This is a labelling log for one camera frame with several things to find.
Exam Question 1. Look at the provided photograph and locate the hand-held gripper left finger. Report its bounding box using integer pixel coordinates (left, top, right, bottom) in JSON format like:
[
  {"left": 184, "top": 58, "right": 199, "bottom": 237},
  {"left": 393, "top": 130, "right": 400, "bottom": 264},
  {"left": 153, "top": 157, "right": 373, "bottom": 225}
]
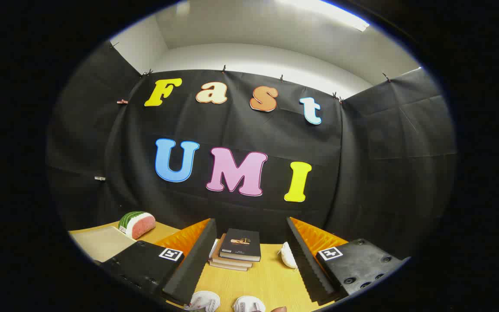
[{"left": 100, "top": 218, "right": 217, "bottom": 306}]

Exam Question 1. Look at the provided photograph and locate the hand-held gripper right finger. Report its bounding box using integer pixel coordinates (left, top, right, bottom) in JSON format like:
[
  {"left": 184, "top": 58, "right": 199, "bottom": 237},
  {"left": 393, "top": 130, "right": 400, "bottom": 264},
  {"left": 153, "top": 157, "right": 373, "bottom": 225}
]
[{"left": 286, "top": 217, "right": 410, "bottom": 304}]

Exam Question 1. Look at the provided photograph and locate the white canvas shoe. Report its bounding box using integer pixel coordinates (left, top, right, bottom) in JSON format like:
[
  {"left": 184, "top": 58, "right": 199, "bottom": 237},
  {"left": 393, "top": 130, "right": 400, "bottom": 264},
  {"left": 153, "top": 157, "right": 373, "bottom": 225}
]
[
  {"left": 233, "top": 296, "right": 266, "bottom": 312},
  {"left": 185, "top": 291, "right": 220, "bottom": 312}
]

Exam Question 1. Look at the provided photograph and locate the beige fabric storage box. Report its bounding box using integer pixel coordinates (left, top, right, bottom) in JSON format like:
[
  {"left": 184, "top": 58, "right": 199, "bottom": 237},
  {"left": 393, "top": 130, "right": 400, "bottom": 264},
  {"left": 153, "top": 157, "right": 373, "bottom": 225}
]
[{"left": 71, "top": 225, "right": 137, "bottom": 263}]

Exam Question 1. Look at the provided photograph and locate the white plush toy with eyes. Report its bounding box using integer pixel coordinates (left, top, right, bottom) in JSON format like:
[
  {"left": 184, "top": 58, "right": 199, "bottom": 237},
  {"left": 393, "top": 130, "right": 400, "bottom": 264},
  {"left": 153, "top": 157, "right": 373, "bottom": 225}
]
[{"left": 279, "top": 242, "right": 298, "bottom": 270}]

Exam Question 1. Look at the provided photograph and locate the thin brown book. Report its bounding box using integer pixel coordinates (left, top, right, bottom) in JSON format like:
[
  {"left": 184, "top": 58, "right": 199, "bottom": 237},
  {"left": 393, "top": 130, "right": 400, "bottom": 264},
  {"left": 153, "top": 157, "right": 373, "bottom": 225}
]
[{"left": 209, "top": 259, "right": 249, "bottom": 272}]

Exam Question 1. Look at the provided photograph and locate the brown cover book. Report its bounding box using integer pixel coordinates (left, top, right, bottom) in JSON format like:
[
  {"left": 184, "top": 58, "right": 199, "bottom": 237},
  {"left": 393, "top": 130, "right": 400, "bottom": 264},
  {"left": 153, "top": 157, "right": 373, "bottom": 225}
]
[{"left": 212, "top": 234, "right": 254, "bottom": 268}]

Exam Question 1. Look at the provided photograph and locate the black cover book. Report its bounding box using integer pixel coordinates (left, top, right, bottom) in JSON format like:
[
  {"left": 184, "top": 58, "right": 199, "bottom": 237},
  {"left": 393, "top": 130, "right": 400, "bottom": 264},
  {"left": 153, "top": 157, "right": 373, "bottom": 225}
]
[{"left": 219, "top": 228, "right": 262, "bottom": 262}]

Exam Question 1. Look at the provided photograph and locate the watermelon slice plush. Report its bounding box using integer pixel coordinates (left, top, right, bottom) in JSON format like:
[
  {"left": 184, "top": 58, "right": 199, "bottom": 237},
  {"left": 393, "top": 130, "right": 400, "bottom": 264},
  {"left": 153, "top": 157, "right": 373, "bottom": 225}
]
[{"left": 118, "top": 211, "right": 156, "bottom": 240}]

